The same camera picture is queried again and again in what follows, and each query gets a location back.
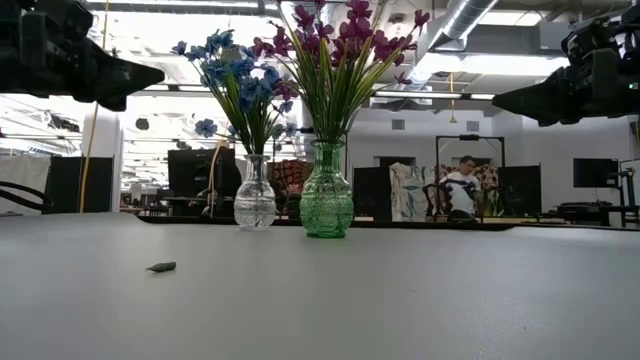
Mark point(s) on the black metal frame stand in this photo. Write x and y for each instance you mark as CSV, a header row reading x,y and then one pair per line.
x,y
470,137

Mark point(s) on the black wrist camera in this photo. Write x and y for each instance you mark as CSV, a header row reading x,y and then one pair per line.
x,y
55,30
595,40

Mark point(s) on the black partition panel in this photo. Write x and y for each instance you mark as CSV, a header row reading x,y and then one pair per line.
x,y
372,192
65,185
520,190

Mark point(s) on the red patterned cloth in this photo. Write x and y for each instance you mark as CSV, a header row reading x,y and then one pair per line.
x,y
290,172

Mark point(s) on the person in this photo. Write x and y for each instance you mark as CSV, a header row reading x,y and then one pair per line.
x,y
462,192

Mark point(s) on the dense blue artificial flower bunch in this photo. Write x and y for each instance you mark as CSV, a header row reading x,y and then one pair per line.
x,y
220,67

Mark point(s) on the small grey-green leaf piece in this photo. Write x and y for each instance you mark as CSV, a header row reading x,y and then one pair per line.
x,y
162,267

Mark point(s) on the black desk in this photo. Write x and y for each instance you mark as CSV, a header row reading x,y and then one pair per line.
x,y
580,206

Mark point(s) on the small clear glass vase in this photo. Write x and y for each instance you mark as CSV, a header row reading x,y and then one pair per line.
x,y
255,200

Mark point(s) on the green glass vase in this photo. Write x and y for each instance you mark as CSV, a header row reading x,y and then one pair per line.
x,y
326,200

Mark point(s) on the white pillar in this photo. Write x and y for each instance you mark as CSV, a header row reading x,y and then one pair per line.
x,y
107,140

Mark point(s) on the silver ventilation duct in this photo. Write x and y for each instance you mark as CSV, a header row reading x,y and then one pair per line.
x,y
465,17

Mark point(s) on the white teal floral cloth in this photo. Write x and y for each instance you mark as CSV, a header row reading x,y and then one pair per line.
x,y
407,190

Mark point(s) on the round black ceiling speaker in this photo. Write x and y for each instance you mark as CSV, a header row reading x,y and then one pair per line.
x,y
142,124

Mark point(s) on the black monitor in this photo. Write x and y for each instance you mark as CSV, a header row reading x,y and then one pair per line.
x,y
595,172
195,172

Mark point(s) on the purple artificial flower bunch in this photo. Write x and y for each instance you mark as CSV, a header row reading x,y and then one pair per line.
x,y
305,20
360,30
280,42

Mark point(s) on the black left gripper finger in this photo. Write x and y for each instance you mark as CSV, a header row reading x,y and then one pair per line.
x,y
120,75
115,104

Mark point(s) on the brown dotted cloth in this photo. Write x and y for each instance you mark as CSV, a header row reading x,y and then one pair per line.
x,y
487,175

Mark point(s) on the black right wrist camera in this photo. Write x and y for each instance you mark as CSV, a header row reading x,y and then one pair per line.
x,y
595,40

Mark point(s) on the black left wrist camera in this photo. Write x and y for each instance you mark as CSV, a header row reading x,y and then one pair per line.
x,y
55,30

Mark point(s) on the small grey wall vent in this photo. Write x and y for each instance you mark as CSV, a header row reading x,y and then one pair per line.
x,y
472,126
398,124

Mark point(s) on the black chair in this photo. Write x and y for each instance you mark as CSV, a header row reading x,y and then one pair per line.
x,y
431,197

